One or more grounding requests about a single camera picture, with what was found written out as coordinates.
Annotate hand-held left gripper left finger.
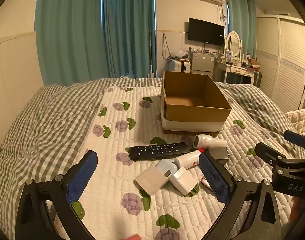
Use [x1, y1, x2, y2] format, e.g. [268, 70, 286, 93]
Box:
[14, 150, 99, 240]

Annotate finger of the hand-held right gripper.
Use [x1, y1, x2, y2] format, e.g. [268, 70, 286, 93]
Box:
[255, 142, 288, 172]
[283, 129, 305, 155]

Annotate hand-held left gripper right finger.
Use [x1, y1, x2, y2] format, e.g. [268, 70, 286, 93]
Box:
[199, 152, 284, 240]

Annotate pink case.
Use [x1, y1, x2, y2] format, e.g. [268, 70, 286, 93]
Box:
[201, 176, 214, 192]

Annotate small white charger cube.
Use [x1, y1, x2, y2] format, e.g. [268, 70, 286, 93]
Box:
[168, 167, 198, 196]

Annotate white bottle with red cap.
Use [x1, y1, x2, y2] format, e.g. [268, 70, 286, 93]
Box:
[174, 149, 205, 169]

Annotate white hair dryer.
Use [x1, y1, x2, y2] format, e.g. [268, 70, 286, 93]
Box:
[193, 134, 228, 150]

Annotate light blue earbud case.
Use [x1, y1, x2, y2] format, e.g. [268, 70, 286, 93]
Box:
[156, 158, 179, 175]

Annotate black remote control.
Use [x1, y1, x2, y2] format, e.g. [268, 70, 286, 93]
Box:
[128, 142, 194, 161]

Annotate brown cardboard box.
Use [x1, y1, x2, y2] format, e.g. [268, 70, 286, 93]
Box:
[161, 71, 232, 134]

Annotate person's right hand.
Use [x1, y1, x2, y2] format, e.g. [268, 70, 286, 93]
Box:
[290, 197, 305, 223]

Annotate white quilted jacket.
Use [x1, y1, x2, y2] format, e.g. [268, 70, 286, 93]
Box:
[285, 109, 305, 135]

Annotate white floral quilt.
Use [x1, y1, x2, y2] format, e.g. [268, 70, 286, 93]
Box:
[52, 86, 300, 240]

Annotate dark grey suitcase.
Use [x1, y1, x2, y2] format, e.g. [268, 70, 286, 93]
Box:
[253, 71, 263, 88]

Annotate white slatted wardrobe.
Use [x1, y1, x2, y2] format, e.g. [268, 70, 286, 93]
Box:
[256, 15, 305, 110]

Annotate white dressing table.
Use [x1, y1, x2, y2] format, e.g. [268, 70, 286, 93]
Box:
[214, 60, 259, 87]

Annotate silver small fridge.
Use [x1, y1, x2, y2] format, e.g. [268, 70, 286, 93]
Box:
[191, 52, 214, 77]

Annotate white oval mirror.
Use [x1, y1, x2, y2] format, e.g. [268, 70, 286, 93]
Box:
[225, 31, 243, 55]

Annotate clear plastic bag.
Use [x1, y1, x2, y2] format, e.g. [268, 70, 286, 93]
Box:
[173, 49, 188, 59]

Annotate narrow teal curtain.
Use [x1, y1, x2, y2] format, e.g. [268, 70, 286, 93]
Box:
[225, 0, 257, 58]

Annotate white mop pole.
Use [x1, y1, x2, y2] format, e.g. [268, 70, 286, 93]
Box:
[148, 29, 155, 78]

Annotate wide teal curtain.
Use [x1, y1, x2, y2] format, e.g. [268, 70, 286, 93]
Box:
[35, 0, 105, 87]

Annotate black wall television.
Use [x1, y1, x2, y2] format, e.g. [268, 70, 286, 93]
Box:
[188, 18, 225, 47]

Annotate hanging wall cables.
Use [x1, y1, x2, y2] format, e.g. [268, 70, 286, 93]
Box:
[162, 33, 172, 62]

